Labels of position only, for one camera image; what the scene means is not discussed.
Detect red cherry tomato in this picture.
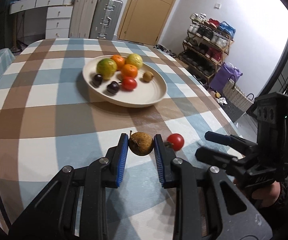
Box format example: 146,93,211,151
166,133,184,152
121,77,137,91

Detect silver suitcase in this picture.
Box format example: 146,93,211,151
89,0,123,40

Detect large cream plate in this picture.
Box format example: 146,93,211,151
82,55,167,108

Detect checkered brown blue tablecloth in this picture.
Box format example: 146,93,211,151
0,37,239,240

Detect green bumpy fruit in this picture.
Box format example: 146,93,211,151
96,59,117,80

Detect wooden shoe rack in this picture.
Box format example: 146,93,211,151
178,13,236,86

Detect yellow guava fruit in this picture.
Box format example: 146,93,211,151
125,53,143,69

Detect purple bag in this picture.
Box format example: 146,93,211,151
209,62,243,93

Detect dark purple plum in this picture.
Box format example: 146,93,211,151
92,74,103,87

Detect white drawer desk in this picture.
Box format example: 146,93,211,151
9,0,73,39

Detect wooden door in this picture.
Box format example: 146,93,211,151
118,0,175,46

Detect large orange mandarin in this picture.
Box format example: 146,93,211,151
110,55,126,70

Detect beige suitcase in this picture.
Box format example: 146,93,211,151
69,0,98,38

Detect woven basket bag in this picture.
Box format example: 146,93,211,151
222,74,254,112

